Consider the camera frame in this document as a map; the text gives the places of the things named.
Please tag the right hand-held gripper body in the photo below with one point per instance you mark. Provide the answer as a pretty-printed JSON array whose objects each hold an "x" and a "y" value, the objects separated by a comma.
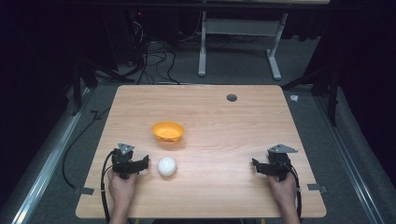
[{"x": 278, "y": 165}]

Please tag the white metal desk frame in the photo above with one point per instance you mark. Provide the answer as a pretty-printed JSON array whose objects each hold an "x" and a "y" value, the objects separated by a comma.
[{"x": 239, "y": 27}]

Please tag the orange plastic bowl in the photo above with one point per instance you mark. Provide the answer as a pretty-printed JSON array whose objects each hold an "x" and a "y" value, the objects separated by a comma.
[{"x": 168, "y": 131}]

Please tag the white ball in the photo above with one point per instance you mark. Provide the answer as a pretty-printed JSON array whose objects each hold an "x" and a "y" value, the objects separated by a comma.
[{"x": 166, "y": 166}]

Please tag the grey tape strip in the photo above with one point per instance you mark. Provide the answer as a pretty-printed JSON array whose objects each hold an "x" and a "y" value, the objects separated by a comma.
[
  {"x": 317, "y": 188},
  {"x": 84, "y": 190}
]

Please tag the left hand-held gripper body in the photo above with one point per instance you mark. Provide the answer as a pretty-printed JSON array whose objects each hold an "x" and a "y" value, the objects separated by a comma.
[{"x": 122, "y": 161}]

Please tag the crumpled white paper scrap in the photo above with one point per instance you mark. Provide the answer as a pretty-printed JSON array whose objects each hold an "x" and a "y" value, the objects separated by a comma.
[{"x": 294, "y": 98}]

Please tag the person's right hand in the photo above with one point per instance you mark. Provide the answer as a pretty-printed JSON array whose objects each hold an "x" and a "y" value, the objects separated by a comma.
[{"x": 284, "y": 191}]

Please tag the aluminium floor rail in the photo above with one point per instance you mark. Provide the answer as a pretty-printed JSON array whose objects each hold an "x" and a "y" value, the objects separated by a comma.
[
  {"x": 46, "y": 165},
  {"x": 348, "y": 149}
]

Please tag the person's left hand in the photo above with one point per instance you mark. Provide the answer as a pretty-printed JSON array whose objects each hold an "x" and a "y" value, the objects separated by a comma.
[{"x": 120, "y": 189}]

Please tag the black metal stand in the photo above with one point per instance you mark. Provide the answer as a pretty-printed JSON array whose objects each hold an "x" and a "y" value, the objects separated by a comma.
[
  {"x": 332, "y": 93},
  {"x": 76, "y": 90}
]

